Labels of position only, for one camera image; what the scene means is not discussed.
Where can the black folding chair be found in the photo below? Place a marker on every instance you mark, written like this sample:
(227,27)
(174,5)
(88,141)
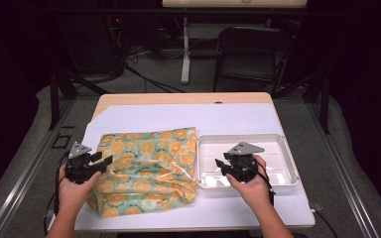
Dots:
(254,43)

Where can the white table sheet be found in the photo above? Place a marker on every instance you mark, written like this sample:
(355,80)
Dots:
(178,115)

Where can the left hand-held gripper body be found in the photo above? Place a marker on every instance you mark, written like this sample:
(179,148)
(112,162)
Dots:
(79,165)

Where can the white desk leg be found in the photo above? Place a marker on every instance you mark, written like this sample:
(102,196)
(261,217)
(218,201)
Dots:
(186,59)

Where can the white plastic tray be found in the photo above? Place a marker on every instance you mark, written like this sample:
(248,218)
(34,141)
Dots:
(278,158)

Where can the black metal stand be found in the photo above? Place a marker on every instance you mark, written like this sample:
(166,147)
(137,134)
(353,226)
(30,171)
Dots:
(324,102)
(54,99)

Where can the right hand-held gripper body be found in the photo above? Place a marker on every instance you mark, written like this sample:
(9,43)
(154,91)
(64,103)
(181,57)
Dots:
(243,167)

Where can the person's right hand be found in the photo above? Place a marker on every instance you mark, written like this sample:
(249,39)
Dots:
(254,191)

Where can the aluminium floor rail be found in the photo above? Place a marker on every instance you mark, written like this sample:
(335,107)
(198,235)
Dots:
(23,178)
(344,175)

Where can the person's left hand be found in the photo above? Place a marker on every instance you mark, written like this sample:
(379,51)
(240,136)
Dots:
(72,196)

